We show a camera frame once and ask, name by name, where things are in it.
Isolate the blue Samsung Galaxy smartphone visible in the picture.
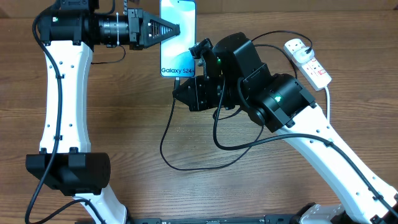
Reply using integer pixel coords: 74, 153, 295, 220
160, 0, 197, 77

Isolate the white power strip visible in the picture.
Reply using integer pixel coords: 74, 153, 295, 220
284, 39, 331, 91

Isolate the black USB charging cable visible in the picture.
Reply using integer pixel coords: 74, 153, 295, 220
159, 30, 313, 172

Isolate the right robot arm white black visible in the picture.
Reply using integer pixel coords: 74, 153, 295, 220
173, 32, 397, 223

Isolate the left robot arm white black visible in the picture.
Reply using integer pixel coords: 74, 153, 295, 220
25, 0, 180, 223

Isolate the white USB charger plug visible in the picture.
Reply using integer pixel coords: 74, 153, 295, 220
293, 47, 315, 65

